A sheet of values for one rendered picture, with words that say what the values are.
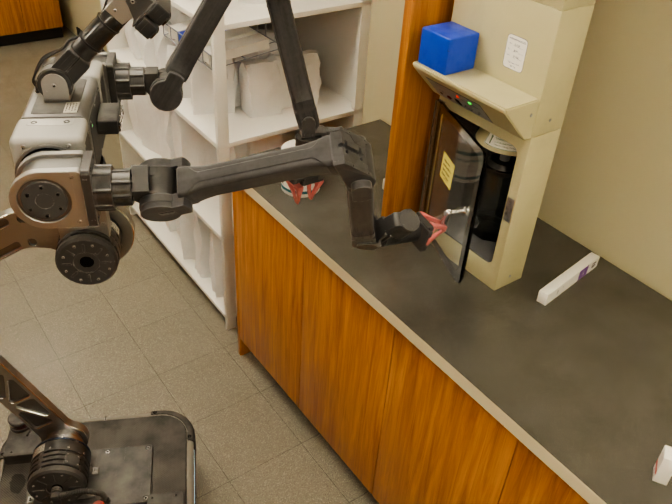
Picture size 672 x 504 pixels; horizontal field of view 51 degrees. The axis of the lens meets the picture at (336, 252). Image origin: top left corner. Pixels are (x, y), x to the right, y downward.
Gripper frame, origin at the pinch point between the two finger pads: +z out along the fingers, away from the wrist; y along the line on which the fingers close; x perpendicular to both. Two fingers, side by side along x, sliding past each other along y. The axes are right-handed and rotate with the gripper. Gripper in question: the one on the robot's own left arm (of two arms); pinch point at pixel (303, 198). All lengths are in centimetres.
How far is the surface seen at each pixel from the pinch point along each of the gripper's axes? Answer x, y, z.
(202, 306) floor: 90, 8, 110
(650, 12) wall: -41, 76, -54
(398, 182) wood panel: -9.1, 27.0, -2.1
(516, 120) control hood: -46, 26, -38
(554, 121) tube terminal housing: -46, 41, -34
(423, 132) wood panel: -9.0, 34.2, -16.5
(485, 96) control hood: -38, 23, -42
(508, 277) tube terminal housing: -46, 39, 13
